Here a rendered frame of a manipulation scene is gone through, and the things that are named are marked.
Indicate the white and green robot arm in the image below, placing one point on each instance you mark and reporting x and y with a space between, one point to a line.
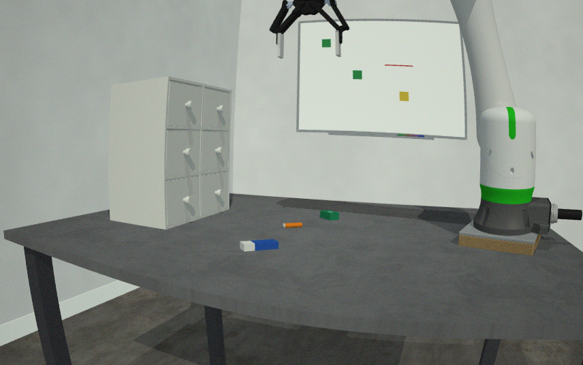
507 135

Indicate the blue and white eraser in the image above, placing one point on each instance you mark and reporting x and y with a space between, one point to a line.
258 245

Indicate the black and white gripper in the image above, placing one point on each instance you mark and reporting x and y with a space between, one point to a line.
306 7

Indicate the green nine-volt battery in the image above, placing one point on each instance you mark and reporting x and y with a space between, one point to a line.
329 215

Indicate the white small chest of drawers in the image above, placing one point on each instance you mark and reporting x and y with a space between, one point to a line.
137 151

